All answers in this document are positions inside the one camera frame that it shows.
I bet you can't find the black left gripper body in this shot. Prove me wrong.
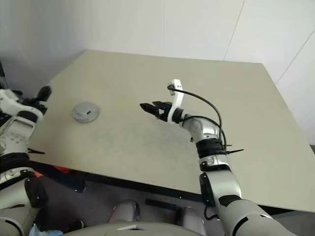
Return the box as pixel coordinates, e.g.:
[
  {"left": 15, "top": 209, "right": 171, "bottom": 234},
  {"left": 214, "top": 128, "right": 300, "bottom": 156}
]
[{"left": 23, "top": 97, "right": 47, "bottom": 114}]

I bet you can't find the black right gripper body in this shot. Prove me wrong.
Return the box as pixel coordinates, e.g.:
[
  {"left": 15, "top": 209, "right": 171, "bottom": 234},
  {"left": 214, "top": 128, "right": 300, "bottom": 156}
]
[{"left": 156, "top": 101, "right": 173, "bottom": 121}]

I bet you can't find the grey round disc part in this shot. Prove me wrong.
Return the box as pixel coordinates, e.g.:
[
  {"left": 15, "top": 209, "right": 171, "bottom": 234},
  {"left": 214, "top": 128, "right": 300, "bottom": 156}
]
[{"left": 71, "top": 101, "right": 100, "bottom": 120}]

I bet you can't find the orange object under table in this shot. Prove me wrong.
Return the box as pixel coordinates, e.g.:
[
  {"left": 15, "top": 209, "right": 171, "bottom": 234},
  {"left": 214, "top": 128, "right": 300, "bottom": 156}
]
[{"left": 53, "top": 165, "right": 72, "bottom": 174}]

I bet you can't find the black flat bar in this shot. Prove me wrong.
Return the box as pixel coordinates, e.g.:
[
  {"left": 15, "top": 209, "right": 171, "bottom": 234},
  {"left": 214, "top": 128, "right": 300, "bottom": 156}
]
[{"left": 145, "top": 198, "right": 177, "bottom": 209}]

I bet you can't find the grey rounded shape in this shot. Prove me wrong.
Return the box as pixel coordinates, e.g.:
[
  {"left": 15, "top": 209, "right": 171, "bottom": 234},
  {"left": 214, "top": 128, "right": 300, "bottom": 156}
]
[
  {"left": 110, "top": 201, "right": 140, "bottom": 223},
  {"left": 175, "top": 206, "right": 206, "bottom": 236}
]

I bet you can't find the silver robot torso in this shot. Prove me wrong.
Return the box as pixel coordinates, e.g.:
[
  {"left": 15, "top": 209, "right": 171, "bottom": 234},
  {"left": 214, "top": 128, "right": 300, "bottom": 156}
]
[{"left": 63, "top": 221, "right": 197, "bottom": 236}]

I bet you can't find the blue cloth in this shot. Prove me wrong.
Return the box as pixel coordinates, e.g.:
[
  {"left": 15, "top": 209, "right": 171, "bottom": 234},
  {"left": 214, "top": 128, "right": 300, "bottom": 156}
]
[{"left": 31, "top": 223, "right": 65, "bottom": 236}]

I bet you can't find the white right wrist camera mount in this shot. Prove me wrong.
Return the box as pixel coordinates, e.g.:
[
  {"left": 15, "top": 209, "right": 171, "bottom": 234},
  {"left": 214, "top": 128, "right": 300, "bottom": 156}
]
[{"left": 166, "top": 79, "right": 184, "bottom": 123}]

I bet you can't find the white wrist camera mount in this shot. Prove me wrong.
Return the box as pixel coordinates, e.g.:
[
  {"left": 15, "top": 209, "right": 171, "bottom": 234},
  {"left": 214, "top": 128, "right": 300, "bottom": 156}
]
[
  {"left": 0, "top": 89, "right": 42, "bottom": 121},
  {"left": 166, "top": 79, "right": 184, "bottom": 123}
]

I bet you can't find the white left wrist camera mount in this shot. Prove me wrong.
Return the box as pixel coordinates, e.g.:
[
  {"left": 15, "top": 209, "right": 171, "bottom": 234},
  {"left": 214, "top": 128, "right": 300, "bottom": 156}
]
[{"left": 0, "top": 89, "right": 42, "bottom": 121}]

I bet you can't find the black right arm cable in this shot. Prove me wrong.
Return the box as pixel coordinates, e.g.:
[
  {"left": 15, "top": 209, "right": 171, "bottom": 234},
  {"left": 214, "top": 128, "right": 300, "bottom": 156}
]
[{"left": 166, "top": 83, "right": 228, "bottom": 150}]

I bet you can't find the black metal table frame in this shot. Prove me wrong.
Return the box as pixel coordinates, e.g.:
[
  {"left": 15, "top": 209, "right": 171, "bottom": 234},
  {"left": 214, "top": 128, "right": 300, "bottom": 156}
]
[{"left": 66, "top": 169, "right": 315, "bottom": 217}]

